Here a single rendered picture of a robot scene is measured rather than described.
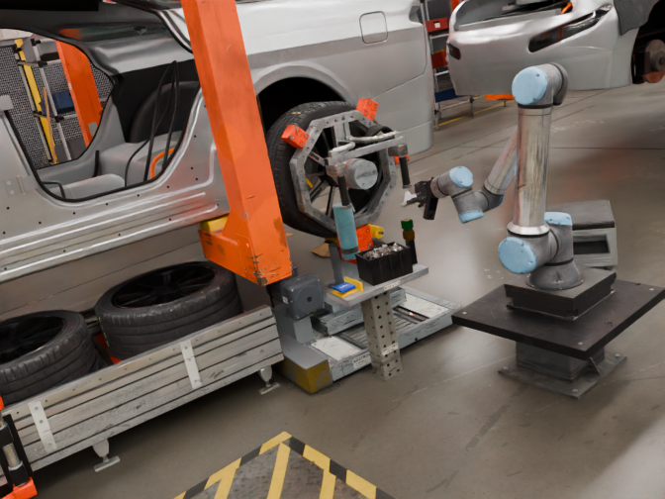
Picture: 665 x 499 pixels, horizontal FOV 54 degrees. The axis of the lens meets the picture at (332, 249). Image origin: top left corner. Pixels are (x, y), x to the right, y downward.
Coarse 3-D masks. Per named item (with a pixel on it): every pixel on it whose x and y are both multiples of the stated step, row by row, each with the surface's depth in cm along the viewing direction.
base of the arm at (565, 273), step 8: (544, 264) 251; (552, 264) 250; (560, 264) 249; (568, 264) 250; (536, 272) 255; (544, 272) 252; (552, 272) 250; (560, 272) 250; (568, 272) 250; (576, 272) 252; (536, 280) 255; (544, 280) 252; (552, 280) 250; (560, 280) 250; (568, 280) 250; (576, 280) 252
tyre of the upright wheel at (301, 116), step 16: (288, 112) 313; (304, 112) 300; (320, 112) 302; (336, 112) 306; (272, 128) 311; (304, 128) 299; (272, 144) 304; (288, 144) 296; (272, 160) 300; (288, 160) 297; (288, 176) 299; (288, 192) 300; (288, 208) 302; (288, 224) 321; (304, 224) 307; (320, 224) 312
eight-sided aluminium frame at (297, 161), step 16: (352, 112) 301; (320, 128) 293; (368, 128) 307; (304, 160) 292; (384, 160) 320; (304, 176) 293; (384, 176) 323; (304, 192) 296; (384, 192) 319; (304, 208) 296; (368, 208) 322
